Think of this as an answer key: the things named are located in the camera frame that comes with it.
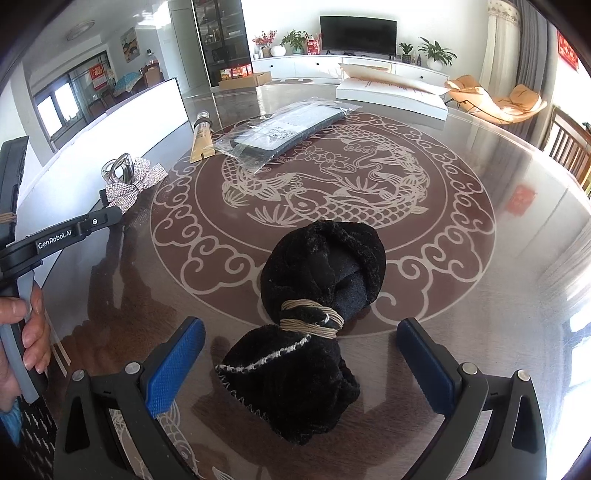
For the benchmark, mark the orange lounge chair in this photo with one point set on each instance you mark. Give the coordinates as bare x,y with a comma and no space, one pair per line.
494,108

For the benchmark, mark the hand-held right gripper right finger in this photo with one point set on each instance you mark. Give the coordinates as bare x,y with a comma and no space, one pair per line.
425,364

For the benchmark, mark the red flowers in vase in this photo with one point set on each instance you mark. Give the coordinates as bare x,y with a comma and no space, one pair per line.
264,44

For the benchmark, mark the white sheer curtain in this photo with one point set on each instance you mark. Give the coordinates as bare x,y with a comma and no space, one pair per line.
501,46

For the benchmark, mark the round ceiling lamp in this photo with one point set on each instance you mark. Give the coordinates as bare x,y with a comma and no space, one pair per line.
82,30

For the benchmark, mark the white flat box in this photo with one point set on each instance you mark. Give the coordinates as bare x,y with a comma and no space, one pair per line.
388,94

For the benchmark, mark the wooden chair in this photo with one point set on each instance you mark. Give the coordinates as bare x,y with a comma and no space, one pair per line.
561,138

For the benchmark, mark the red wall hanging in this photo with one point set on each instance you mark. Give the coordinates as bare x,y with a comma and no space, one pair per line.
568,50

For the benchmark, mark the tall white cabinet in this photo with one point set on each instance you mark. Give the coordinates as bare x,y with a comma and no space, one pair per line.
182,50

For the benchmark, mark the white television cabinet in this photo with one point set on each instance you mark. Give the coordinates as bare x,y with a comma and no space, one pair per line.
300,64

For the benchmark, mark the grey curtain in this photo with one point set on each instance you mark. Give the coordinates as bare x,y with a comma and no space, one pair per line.
535,50

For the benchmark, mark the framed wall painting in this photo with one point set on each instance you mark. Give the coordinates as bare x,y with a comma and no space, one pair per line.
129,44

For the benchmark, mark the clear hair claw clip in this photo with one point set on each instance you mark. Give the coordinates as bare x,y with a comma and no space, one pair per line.
111,168

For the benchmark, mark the red door poster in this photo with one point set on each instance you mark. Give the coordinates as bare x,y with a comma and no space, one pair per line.
98,77

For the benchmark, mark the red gift bag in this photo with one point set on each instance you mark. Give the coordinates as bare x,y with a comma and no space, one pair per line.
312,46

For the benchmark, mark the cardboard box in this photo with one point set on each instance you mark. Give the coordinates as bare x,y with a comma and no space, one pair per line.
249,81

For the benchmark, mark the white board panel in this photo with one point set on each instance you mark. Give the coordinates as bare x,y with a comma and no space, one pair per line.
115,120

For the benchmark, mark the large plant in white pot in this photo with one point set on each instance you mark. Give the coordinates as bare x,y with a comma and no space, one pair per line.
436,55

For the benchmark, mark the gold tube with clear cap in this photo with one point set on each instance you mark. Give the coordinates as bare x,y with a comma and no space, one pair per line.
202,143

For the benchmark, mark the green potted plant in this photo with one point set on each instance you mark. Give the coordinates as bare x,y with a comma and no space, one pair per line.
294,41

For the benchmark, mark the rhinestone bow hair clip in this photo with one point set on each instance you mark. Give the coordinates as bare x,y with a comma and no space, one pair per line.
138,187

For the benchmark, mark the plastic-wrapped dark flat package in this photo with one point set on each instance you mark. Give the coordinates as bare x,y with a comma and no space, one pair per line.
286,127

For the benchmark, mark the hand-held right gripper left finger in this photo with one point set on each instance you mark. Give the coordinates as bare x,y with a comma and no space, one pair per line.
175,364

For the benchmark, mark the small potted plant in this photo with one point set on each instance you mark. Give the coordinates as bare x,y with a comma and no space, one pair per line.
406,51

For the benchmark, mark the dark glass display cabinet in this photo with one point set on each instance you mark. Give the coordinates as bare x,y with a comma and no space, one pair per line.
221,41

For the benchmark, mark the black fleece cloth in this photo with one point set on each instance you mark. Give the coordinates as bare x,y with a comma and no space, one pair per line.
323,258

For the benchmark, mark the black television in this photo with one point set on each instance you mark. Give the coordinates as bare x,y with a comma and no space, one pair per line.
358,34

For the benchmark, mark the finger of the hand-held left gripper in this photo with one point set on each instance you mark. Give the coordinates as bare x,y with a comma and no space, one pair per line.
104,218

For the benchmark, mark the person's left hand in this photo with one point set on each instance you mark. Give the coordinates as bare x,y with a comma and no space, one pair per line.
37,332

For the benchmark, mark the person's dark patterned clothing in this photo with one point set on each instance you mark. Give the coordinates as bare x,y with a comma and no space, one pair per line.
39,438

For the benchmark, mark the orange packaged boxes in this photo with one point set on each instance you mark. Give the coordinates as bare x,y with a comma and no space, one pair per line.
235,72

